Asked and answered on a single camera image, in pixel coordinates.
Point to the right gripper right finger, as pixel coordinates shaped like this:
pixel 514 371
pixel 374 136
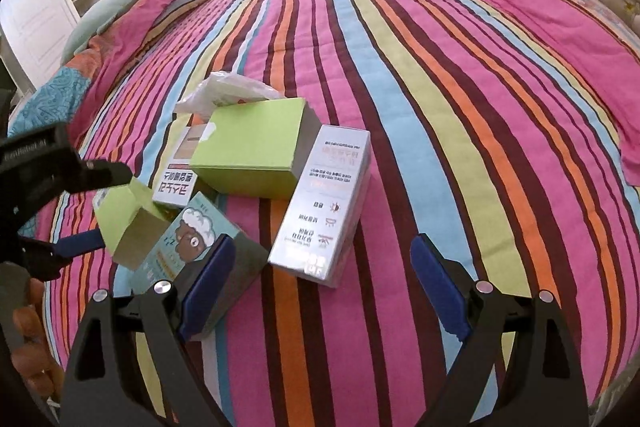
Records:
pixel 543 385

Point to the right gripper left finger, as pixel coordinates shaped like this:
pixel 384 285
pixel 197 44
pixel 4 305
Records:
pixel 103 383

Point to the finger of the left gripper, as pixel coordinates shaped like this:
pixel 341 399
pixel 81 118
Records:
pixel 79 244

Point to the light green box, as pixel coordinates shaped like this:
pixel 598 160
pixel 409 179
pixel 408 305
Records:
pixel 129 221

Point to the teal cartoon box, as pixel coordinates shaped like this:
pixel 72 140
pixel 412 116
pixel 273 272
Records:
pixel 195 256

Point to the plain lime green box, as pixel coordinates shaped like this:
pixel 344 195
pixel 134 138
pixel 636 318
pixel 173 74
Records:
pixel 257 149

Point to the white plastic bag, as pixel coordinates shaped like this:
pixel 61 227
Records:
pixel 221 89

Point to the white silver printed box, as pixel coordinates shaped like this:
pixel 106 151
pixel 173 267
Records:
pixel 320 222

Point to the left hand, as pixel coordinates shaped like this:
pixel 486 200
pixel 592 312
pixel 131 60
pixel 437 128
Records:
pixel 33 360

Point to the teal patterned blanket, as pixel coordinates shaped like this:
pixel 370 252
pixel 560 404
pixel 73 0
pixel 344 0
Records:
pixel 56 101

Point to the white red text card box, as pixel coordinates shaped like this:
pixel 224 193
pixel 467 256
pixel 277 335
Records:
pixel 178 183

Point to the pink orange folded quilt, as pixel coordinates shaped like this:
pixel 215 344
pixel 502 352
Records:
pixel 110 55

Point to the white cabinet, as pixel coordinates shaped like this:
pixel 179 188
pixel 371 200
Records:
pixel 45 6

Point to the striped colourful bed sheet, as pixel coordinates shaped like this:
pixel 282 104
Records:
pixel 483 138

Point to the pink striped pillow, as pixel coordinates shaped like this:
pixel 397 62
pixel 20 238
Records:
pixel 608 62

